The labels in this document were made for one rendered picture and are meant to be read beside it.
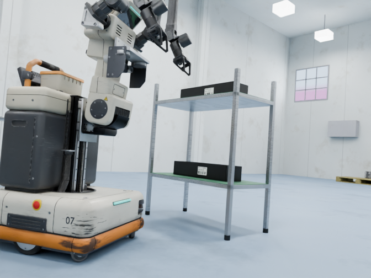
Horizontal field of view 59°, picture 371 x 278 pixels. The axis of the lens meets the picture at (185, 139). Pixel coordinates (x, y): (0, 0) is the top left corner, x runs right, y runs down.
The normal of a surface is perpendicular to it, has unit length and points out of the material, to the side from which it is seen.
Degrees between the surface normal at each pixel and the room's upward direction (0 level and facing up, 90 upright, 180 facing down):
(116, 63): 90
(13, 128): 90
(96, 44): 90
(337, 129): 90
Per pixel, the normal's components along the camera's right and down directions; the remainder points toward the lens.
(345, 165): -0.73, -0.08
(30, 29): 0.68, 0.01
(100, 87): -0.29, -0.07
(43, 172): 0.95, 0.05
